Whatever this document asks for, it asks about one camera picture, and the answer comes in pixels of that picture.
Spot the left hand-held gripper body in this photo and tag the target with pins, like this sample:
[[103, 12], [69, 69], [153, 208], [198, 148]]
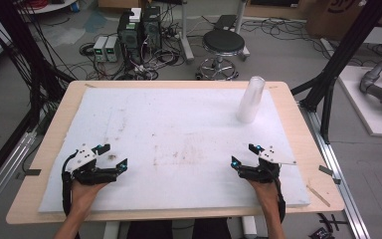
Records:
[[81, 158]]

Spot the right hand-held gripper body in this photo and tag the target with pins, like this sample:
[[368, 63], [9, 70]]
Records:
[[272, 156]]

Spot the stack of clear plastic cups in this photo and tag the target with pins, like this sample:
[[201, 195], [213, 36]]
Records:
[[250, 101]]

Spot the person's left hand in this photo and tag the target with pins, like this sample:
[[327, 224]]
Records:
[[83, 196]]

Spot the person's right hand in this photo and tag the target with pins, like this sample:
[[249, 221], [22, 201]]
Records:
[[267, 195]]

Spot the wooden table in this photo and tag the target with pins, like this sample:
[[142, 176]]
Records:
[[311, 139]]

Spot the black tape piece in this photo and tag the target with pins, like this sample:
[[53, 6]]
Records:
[[326, 170], [33, 172]]

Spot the thin wooden stick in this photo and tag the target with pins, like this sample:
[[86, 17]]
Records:
[[318, 195]]

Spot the white foam mat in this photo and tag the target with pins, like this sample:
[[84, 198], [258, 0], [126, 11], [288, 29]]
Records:
[[179, 139]]

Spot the white table leg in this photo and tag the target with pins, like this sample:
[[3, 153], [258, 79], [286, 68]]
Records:
[[112, 230], [249, 227]]

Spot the person's legs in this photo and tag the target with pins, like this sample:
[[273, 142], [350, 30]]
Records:
[[179, 229]]

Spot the grey power supply unit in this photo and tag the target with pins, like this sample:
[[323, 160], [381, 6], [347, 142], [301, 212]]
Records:
[[112, 49], [100, 49]]

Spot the white board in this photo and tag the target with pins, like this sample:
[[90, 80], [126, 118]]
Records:
[[368, 109]]

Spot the black round stool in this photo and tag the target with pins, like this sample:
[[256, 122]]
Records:
[[223, 45]]

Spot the black computer tower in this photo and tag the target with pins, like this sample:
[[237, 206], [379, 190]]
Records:
[[129, 35], [152, 30]]

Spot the grey metal stand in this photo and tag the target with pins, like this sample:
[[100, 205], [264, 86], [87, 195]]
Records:
[[185, 33]]

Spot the cardboard box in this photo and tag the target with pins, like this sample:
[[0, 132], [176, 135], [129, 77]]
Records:
[[338, 16]]

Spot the aluminium floor rail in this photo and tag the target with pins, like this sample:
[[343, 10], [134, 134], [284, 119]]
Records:
[[3, 166], [341, 179]]

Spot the black metal frame post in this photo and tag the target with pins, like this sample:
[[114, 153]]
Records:
[[23, 49], [341, 56]]

